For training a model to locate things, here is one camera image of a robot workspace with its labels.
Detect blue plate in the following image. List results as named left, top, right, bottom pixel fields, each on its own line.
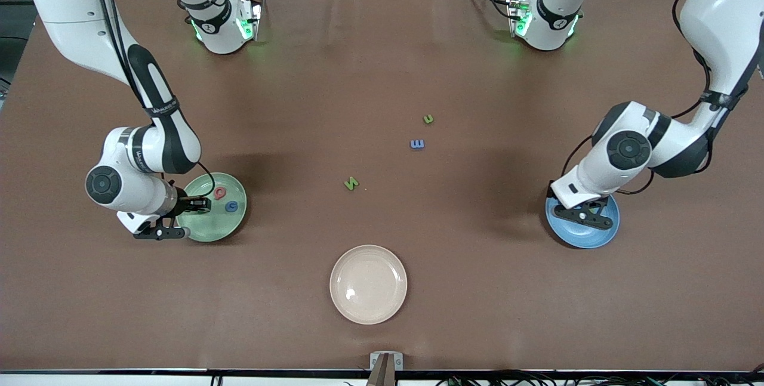
left=545, top=186, right=620, bottom=249

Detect light green plate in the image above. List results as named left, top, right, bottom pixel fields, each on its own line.
left=172, top=172, right=247, bottom=242

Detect brown table cover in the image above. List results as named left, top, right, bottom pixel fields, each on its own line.
left=0, top=0, right=764, bottom=372

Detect white table edge profile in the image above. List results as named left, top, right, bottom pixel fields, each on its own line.
left=0, top=369, right=764, bottom=386

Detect silver base connector box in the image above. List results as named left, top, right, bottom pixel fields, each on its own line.
left=236, top=0, right=263, bottom=42
left=506, top=0, right=532, bottom=38

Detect beige plate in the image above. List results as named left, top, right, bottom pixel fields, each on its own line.
left=329, top=245, right=408, bottom=325

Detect tangled black cables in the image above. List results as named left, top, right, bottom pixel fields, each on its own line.
left=436, top=371, right=764, bottom=386

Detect silver camera mount bracket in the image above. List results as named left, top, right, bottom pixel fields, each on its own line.
left=367, top=352, right=404, bottom=386

